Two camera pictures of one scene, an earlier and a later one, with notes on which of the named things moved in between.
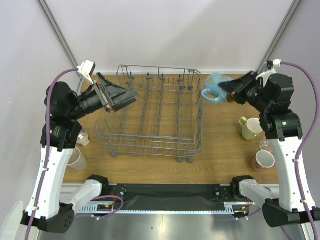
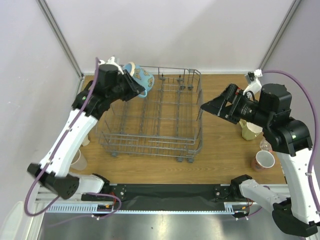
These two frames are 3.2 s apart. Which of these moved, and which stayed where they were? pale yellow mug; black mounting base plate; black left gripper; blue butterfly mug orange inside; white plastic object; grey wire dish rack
Moved: blue butterfly mug orange inside; black left gripper
Stayed: pale yellow mug; grey wire dish rack; black mounting base plate; white plastic object
